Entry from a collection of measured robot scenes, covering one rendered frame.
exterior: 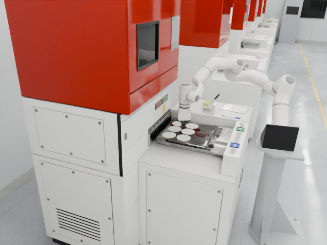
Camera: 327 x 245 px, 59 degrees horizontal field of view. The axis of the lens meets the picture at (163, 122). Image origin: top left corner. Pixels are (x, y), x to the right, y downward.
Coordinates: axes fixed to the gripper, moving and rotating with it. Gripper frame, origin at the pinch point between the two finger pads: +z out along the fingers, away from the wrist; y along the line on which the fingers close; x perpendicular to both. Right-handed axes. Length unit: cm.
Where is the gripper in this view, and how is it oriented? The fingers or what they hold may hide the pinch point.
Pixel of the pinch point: (183, 125)
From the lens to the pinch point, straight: 215.6
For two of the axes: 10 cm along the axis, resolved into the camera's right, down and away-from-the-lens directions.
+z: -0.2, 9.1, 4.1
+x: -1.8, -4.0, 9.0
